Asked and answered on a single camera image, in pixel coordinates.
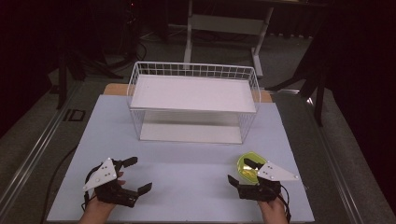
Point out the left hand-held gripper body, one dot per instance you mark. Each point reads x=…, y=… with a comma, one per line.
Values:
x=106, y=186

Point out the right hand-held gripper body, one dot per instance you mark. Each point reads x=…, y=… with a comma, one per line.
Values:
x=264, y=189

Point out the person's right hand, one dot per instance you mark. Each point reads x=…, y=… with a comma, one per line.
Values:
x=274, y=211

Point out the person's left hand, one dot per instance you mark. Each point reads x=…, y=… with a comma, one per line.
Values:
x=98, y=211

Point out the light blue board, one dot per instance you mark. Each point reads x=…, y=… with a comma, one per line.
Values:
x=186, y=174

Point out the black floor plate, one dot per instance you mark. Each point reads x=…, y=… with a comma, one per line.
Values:
x=74, y=115

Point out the black stand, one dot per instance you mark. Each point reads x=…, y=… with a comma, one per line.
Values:
x=317, y=77
x=62, y=77

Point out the metal floor rail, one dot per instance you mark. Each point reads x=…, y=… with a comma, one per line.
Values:
x=34, y=152
x=336, y=161

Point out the white metal desk frame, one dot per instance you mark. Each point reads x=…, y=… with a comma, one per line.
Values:
x=224, y=25

